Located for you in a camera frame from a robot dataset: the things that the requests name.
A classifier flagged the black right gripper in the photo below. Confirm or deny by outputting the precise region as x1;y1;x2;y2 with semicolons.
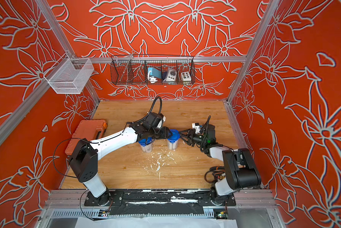
178;130;208;149

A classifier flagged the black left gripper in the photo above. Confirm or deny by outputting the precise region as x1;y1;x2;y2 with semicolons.
150;127;174;140

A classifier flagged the clear container blue lid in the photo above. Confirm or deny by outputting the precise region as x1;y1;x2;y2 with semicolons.
139;137;154;153
167;129;180;150

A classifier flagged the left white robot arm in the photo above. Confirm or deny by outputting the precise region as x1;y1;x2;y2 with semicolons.
69;124;173;200

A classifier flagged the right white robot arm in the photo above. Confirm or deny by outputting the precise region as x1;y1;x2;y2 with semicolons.
180;128;261;199

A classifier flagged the white button box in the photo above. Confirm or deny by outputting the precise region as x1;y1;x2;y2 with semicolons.
180;71;192;85

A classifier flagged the white round dial device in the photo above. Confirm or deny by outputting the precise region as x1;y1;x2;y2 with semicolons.
163;68;178;84

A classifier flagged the blue white item in basket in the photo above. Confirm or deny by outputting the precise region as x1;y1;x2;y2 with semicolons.
147;67;162;84

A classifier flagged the red plastic tool case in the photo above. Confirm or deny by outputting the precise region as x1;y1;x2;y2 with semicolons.
65;119;107;156

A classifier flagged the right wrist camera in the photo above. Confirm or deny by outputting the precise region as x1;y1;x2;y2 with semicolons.
192;123;202;134

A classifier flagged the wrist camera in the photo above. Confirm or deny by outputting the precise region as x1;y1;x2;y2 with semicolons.
143;112;166;129
192;123;202;134

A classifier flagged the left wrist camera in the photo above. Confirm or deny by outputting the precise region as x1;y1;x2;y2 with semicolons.
143;112;166;129

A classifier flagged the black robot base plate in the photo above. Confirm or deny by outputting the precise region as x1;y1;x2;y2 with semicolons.
84;189;236;207

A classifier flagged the black wire wall basket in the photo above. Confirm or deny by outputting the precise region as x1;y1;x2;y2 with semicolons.
110;54;196;86

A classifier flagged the clear acrylic wall bin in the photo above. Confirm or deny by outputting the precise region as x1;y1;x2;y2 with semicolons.
45;59;94;95

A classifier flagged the aluminium frame corner post right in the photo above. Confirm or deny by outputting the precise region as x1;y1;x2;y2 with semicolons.
225;0;280;107

